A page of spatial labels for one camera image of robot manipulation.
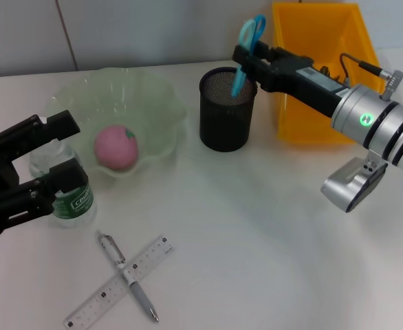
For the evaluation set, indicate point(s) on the green plastic wrapper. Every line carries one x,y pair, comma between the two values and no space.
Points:
328,70

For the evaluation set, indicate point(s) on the pale green glass fruit plate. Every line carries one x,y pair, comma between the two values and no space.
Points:
136,103

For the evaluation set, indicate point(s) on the blue scissors with sheath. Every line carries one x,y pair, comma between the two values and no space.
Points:
238,80

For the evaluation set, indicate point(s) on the clear plastic ruler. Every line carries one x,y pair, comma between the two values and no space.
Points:
95,302

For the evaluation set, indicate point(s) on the clear water bottle green label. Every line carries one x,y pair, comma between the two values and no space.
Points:
77,206

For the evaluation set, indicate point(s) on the pink toy peach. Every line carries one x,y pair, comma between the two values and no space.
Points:
115,148

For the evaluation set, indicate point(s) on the black mesh pen holder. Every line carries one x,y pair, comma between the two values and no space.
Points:
225,123

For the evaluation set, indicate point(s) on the yellow plastic storage bin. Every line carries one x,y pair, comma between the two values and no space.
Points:
301,34

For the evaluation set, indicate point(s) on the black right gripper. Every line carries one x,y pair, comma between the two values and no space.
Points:
297,79

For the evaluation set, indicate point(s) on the clear grey ballpoint pen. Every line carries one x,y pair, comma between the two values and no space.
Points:
141,295

